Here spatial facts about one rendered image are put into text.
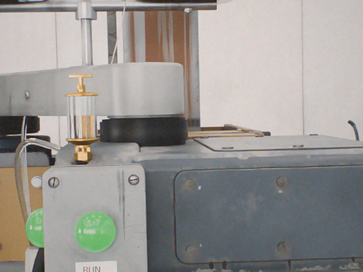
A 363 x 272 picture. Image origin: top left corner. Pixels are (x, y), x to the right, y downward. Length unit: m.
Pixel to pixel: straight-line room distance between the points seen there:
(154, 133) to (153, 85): 0.05
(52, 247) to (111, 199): 0.06
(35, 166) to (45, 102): 0.18
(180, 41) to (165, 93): 0.39
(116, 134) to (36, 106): 0.15
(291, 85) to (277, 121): 0.32
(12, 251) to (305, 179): 0.50
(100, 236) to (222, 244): 0.12
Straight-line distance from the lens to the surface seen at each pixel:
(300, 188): 0.59
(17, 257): 0.97
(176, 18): 1.07
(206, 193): 0.57
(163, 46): 1.06
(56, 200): 0.52
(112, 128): 0.69
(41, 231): 0.53
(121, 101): 0.68
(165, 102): 0.68
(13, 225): 0.97
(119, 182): 0.52
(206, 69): 5.78
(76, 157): 0.60
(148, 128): 0.68
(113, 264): 0.53
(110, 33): 1.12
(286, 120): 5.88
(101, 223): 0.51
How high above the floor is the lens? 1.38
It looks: 3 degrees down
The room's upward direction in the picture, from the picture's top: 1 degrees counter-clockwise
